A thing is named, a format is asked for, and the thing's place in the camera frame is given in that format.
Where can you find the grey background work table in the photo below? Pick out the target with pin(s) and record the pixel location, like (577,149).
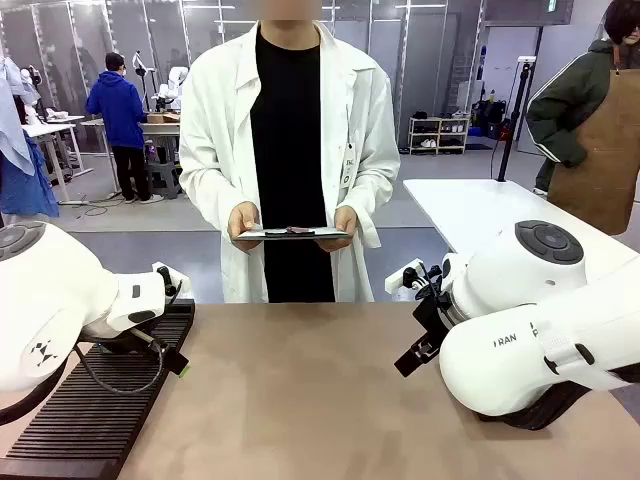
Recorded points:
(160,127)

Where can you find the large black ribbed tray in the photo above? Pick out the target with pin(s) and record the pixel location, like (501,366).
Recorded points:
(100,400)

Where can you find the white side table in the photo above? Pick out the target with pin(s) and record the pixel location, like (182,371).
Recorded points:
(475,210)

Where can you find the light blue hanging shirt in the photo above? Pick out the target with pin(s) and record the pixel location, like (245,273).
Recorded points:
(12,125)

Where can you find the person's right forearm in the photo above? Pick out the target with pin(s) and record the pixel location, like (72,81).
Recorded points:
(210,195)

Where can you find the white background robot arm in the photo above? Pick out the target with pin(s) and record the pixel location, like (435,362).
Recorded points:
(175,80)

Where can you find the grey step stool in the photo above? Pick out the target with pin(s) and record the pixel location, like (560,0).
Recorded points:
(164,177)

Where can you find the person's left hand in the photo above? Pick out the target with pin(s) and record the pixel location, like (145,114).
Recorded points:
(346,220)

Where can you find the dark PCB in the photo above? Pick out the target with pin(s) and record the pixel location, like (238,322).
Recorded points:
(297,230)

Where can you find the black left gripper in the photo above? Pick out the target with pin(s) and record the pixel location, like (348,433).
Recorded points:
(120,345)

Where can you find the grey tray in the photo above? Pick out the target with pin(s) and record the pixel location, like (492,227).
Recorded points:
(300,236)

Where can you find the wooden shoe rack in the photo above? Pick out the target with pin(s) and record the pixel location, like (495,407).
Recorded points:
(439,135)

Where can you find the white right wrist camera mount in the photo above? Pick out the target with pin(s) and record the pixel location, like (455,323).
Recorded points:
(395,281)

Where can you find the person's left forearm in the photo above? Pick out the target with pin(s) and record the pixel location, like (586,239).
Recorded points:
(372,200)

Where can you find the person in white lab coat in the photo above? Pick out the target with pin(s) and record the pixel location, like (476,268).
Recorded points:
(215,150)

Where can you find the person in blue hoodie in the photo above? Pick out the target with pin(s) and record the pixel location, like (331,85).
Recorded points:
(117,105)

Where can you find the black pole stand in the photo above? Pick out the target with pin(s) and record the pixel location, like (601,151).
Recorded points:
(512,125)

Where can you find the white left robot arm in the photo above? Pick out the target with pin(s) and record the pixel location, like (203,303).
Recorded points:
(50,300)

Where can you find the person's right hand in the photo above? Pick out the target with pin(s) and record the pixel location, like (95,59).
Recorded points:
(242,217)

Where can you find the person in brown apron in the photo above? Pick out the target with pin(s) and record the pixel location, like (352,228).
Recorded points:
(600,150)

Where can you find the small black ribbed tray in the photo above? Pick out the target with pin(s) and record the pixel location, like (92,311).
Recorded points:
(540,417)

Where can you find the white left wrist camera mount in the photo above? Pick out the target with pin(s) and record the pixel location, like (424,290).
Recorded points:
(182,286)

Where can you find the white hanging coat tag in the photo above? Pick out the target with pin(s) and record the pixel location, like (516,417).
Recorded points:
(349,167)

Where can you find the dark blue hanging cloth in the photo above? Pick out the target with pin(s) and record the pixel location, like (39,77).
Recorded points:
(27,190)

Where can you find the white background desk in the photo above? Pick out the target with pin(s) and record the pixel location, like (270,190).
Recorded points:
(47,127)

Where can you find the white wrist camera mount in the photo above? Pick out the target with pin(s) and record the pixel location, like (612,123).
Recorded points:
(182,286)
(395,281)

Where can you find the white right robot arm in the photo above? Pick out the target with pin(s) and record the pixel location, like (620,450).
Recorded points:
(500,290)

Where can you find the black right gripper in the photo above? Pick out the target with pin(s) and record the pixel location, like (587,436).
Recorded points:
(434,320)

